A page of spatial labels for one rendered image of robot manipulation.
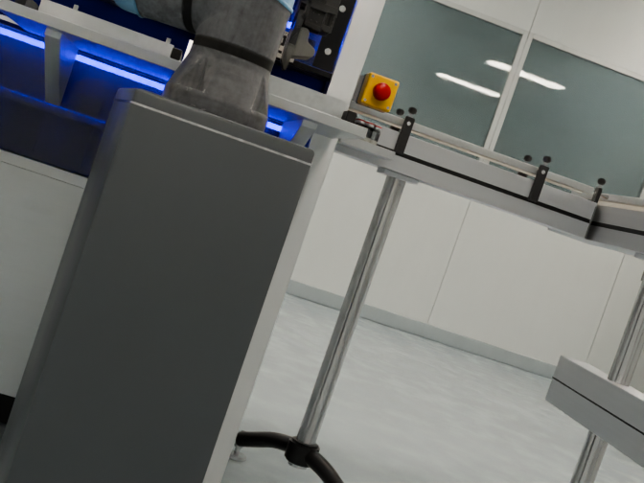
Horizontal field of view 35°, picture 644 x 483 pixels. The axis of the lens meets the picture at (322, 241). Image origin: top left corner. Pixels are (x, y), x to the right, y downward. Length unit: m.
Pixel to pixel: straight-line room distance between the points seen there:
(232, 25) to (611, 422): 1.30
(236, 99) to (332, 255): 5.66
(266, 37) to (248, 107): 0.10
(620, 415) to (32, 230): 1.33
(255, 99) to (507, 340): 6.10
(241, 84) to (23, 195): 1.01
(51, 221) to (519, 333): 5.47
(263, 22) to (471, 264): 5.92
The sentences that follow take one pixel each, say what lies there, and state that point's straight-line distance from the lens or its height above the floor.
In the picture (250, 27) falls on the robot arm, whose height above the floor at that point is 0.92.
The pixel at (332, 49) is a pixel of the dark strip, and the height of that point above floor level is 1.05.
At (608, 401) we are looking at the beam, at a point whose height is 0.51.
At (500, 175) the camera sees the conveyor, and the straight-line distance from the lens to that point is 2.52.
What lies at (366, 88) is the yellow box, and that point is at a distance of 2.32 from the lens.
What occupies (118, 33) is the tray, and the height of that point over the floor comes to 0.90.
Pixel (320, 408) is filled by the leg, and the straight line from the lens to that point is 2.54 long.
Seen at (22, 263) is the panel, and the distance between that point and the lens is 2.32.
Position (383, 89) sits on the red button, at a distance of 2.30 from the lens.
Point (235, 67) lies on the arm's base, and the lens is 1.39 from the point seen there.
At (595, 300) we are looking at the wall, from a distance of 7.60.
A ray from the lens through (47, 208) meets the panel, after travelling 2.30.
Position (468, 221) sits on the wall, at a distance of 7.21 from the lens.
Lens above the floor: 0.74
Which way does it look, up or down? 3 degrees down
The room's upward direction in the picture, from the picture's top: 19 degrees clockwise
